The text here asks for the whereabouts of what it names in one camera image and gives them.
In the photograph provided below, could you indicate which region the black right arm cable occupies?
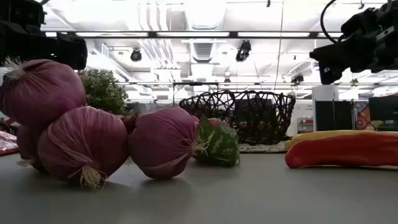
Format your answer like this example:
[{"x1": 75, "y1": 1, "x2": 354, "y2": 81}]
[{"x1": 320, "y1": 0, "x2": 345, "y2": 44}]

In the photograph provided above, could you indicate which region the black background screen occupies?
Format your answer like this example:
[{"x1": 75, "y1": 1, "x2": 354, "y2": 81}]
[{"x1": 368, "y1": 95, "x2": 398, "y2": 132}]

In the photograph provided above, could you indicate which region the colourful patterned panel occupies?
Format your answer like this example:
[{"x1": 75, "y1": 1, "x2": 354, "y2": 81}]
[{"x1": 354, "y1": 101, "x2": 373, "y2": 131}]

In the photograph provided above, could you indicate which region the long red pepper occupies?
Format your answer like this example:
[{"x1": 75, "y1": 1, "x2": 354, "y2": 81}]
[{"x1": 284, "y1": 131, "x2": 398, "y2": 170}]

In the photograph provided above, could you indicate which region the thin hanging cable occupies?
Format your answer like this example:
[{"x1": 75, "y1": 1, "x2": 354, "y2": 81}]
[{"x1": 273, "y1": 0, "x2": 285, "y2": 94}]

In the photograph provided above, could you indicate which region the black wire basket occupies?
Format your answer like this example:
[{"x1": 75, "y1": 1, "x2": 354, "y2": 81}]
[{"x1": 179, "y1": 90, "x2": 297, "y2": 146}]

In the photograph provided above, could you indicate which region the watermelon slice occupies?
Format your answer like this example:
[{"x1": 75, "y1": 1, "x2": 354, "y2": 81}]
[{"x1": 194, "y1": 114, "x2": 241, "y2": 167}]

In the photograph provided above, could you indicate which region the red patterned bag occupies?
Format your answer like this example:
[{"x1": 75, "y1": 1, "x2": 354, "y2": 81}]
[{"x1": 0, "y1": 130, "x2": 21, "y2": 156}]

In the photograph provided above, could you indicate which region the black partition panel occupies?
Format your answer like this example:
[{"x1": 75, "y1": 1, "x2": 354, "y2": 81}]
[{"x1": 315, "y1": 100, "x2": 354, "y2": 132}]

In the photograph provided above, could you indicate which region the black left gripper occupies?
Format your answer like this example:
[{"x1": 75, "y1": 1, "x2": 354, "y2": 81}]
[{"x1": 0, "y1": 0, "x2": 89, "y2": 71}]

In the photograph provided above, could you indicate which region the round woven straw placemat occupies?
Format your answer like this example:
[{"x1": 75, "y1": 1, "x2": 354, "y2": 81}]
[{"x1": 238, "y1": 141, "x2": 292, "y2": 154}]

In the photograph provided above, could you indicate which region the grey curtain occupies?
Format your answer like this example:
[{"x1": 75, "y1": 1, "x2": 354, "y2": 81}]
[{"x1": 127, "y1": 101, "x2": 184, "y2": 116}]

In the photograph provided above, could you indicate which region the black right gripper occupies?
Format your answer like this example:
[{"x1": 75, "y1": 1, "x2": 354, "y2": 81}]
[{"x1": 308, "y1": 0, "x2": 398, "y2": 86}]

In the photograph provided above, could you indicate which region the shelf with red boxes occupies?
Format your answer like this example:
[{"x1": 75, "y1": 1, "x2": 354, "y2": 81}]
[{"x1": 297, "y1": 117, "x2": 315, "y2": 135}]

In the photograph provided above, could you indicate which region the green potted plant black pot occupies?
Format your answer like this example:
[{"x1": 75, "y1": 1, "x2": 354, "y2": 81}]
[{"x1": 77, "y1": 68, "x2": 134, "y2": 117}]

